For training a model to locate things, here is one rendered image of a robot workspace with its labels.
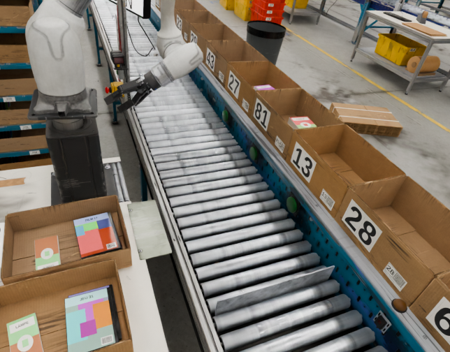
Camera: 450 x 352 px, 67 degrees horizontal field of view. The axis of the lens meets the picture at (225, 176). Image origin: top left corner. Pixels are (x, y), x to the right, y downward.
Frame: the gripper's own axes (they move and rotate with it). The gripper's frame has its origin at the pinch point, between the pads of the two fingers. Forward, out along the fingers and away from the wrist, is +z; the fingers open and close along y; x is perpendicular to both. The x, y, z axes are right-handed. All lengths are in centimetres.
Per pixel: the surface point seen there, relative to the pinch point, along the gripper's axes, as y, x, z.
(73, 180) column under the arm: 4.3, 18.5, 28.8
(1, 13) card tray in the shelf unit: -33, -90, 33
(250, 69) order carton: -76, -5, -70
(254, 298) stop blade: 16, 91, -10
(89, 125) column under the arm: 10.3, 5.8, 10.1
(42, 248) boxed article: 18, 38, 45
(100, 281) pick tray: 22, 58, 31
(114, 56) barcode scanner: -40, -40, -5
